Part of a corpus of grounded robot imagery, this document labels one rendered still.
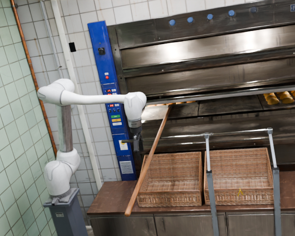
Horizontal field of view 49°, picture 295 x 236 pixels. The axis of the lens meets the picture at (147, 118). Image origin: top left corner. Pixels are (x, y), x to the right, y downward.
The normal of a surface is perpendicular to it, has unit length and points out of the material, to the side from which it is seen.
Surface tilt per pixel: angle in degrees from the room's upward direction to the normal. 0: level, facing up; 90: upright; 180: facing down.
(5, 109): 90
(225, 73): 70
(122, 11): 90
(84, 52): 90
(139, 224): 90
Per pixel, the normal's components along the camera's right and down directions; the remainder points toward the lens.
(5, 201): 0.97, -0.09
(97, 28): -0.19, 0.36
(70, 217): 0.57, 0.18
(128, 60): -0.23, 0.01
